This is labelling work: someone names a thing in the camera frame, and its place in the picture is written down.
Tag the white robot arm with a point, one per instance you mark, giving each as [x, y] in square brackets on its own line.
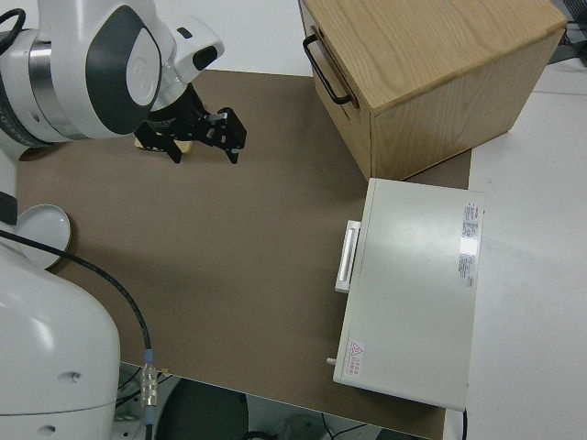
[59, 344]

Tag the wooden mug rack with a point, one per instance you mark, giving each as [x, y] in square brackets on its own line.
[184, 147]

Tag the brown table mat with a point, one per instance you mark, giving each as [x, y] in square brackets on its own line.
[229, 252]

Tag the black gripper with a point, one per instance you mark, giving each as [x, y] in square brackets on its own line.
[181, 121]

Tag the wooden cabinet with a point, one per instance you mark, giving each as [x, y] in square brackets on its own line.
[435, 69]

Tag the gray plate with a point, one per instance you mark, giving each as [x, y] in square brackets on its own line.
[43, 227]

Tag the white toaster oven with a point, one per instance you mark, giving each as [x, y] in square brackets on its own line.
[413, 284]

